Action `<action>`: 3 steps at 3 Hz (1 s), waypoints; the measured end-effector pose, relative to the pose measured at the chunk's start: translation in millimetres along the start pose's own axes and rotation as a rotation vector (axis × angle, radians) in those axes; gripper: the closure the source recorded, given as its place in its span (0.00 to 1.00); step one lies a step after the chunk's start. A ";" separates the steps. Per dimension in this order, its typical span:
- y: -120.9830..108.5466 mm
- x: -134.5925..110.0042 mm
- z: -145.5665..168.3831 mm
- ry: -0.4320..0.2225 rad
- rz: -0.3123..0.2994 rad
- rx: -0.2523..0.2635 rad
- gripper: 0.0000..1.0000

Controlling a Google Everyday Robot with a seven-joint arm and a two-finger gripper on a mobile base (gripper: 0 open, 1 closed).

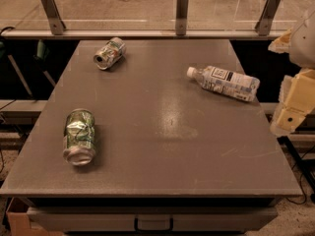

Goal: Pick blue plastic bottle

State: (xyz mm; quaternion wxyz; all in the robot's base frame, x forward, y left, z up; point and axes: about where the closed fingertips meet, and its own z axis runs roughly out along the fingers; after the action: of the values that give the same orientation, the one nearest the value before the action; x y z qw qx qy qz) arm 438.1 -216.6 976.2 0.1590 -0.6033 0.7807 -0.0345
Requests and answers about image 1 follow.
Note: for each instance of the crushed green can far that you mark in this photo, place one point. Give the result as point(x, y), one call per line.
point(110, 53)

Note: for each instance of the metal rail beam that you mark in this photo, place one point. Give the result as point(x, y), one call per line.
point(138, 34)

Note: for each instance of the crushed green can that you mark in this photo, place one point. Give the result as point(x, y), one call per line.
point(79, 137)
point(110, 53)

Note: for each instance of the right metal bracket post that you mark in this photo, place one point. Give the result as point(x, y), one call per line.
point(264, 24)

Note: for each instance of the glass barrier panel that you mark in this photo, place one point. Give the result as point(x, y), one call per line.
point(133, 14)

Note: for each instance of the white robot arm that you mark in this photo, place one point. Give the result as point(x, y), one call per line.
point(299, 42)

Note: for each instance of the left metal bracket post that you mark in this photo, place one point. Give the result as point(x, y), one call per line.
point(56, 25)

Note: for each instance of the middle metal bracket post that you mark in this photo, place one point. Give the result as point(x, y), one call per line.
point(181, 16)

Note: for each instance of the metal bracket post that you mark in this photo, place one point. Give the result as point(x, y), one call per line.
point(181, 16)
point(56, 25)
point(264, 24)

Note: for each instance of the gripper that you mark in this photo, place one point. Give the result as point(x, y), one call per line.
point(304, 44)

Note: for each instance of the crushed green can near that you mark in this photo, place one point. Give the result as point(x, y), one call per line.
point(79, 137)

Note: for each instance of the cardboard box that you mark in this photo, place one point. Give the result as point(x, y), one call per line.
point(20, 224)

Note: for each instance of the grey drawer with handle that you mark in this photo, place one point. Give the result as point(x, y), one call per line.
point(149, 220)

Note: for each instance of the clear plastic bottle blue label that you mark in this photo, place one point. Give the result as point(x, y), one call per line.
point(225, 82)

